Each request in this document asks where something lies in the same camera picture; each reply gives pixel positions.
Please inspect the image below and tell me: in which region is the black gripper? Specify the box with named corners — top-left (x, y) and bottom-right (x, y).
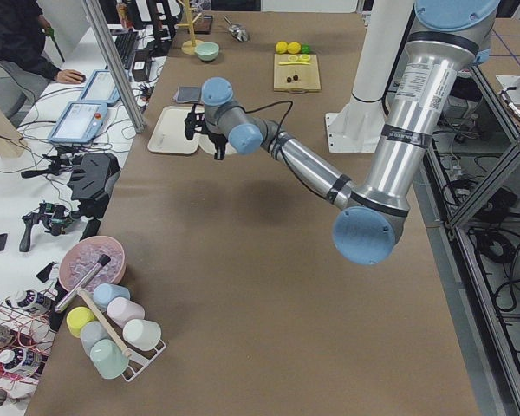
top-left (184, 103), bottom-right (226, 160)

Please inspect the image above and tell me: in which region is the cream round plate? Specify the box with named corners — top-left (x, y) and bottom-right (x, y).
top-left (198, 134), bottom-right (239, 156)

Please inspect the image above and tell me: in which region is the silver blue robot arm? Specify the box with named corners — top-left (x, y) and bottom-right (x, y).
top-left (185, 1), bottom-right (498, 265)

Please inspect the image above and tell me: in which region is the cream rectangular tray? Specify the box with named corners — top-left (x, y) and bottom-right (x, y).
top-left (147, 106), bottom-right (207, 155)

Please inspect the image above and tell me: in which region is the grey folded cloth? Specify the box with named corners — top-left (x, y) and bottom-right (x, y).
top-left (173, 86), bottom-right (202, 104)

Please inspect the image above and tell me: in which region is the mint green bowl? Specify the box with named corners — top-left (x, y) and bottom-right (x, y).
top-left (195, 42), bottom-right (220, 62)

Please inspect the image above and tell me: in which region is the wooden cup tree stand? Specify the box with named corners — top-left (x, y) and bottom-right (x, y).
top-left (175, 0), bottom-right (203, 55)

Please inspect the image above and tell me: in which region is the bamboo cutting board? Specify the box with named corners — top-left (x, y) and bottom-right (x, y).
top-left (273, 54), bottom-right (322, 92)

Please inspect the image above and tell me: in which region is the metal scoop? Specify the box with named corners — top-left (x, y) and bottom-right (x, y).
top-left (224, 16), bottom-right (250, 42)

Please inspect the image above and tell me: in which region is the yellow lemon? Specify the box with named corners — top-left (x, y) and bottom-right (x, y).
top-left (286, 42), bottom-right (302, 55)
top-left (275, 41), bottom-right (288, 54)

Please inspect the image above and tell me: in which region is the blue teach pendant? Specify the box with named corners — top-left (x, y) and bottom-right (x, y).
top-left (48, 101), bottom-right (108, 145)
top-left (79, 69), bottom-right (120, 107)

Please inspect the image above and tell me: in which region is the black keyboard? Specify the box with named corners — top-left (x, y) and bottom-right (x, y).
top-left (114, 31), bottom-right (139, 70)

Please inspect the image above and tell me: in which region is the metal muddler stick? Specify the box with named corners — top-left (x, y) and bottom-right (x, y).
top-left (54, 254), bottom-right (111, 314)

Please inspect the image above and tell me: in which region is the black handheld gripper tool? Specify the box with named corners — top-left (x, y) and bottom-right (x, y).
top-left (19, 201), bottom-right (81, 252)

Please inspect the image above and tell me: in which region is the pink bowl with ice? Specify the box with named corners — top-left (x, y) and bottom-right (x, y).
top-left (59, 236), bottom-right (126, 292)

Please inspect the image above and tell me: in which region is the blue cup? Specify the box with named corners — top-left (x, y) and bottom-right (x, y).
top-left (93, 283), bottom-right (131, 311)

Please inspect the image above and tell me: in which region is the pink cup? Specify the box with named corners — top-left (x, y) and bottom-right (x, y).
top-left (107, 297), bottom-right (146, 328)

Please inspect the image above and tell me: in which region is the white cup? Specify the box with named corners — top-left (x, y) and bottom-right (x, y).
top-left (122, 319), bottom-right (162, 351)

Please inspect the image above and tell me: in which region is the yellow cup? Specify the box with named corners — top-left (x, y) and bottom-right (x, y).
top-left (67, 306), bottom-right (96, 338)

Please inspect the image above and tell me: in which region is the grey cup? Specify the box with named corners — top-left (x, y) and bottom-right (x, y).
top-left (80, 321), bottom-right (109, 356)

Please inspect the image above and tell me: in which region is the seated person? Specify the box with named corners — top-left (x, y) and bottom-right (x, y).
top-left (0, 1), bottom-right (86, 84)

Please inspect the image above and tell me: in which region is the white cup rack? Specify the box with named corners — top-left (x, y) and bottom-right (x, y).
top-left (77, 289), bottom-right (167, 383)

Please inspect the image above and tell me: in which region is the mint cup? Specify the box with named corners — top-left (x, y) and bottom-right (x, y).
top-left (89, 339), bottom-right (129, 380)

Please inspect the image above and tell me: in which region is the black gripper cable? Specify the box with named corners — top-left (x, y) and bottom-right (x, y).
top-left (242, 100), bottom-right (295, 148)

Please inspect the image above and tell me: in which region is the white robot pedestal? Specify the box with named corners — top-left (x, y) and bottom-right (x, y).
top-left (326, 0), bottom-right (414, 153)

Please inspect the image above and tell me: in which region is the aluminium frame post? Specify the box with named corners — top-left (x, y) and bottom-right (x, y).
top-left (81, 0), bottom-right (145, 133)

